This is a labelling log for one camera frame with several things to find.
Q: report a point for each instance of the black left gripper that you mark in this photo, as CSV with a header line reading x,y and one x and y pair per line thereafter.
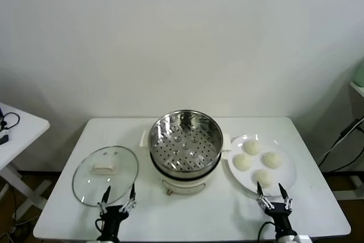
x,y
112,220

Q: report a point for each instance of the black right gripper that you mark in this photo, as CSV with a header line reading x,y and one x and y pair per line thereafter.
x,y
281,216

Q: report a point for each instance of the white steamed baozi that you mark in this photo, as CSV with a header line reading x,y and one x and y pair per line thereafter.
x,y
271,159
264,177
252,147
243,162

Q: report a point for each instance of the stainless steel steamer basket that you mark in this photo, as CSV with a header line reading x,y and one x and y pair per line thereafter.
x,y
185,152

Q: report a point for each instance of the white round plate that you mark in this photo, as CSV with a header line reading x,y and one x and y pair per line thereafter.
x,y
284,174

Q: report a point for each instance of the round glass pot lid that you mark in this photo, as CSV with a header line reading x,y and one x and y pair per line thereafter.
x,y
102,167

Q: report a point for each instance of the cream white electric cooker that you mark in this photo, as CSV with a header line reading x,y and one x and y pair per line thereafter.
x,y
182,187

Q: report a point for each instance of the white folding side table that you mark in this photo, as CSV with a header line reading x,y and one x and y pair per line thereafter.
x,y
25,137

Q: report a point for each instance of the small black white device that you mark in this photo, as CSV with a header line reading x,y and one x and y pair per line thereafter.
x,y
3,139

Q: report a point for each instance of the white shelf board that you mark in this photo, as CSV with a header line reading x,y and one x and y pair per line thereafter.
x,y
359,88

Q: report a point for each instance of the white metal floor frame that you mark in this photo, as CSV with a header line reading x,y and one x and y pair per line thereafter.
x,y
349,194

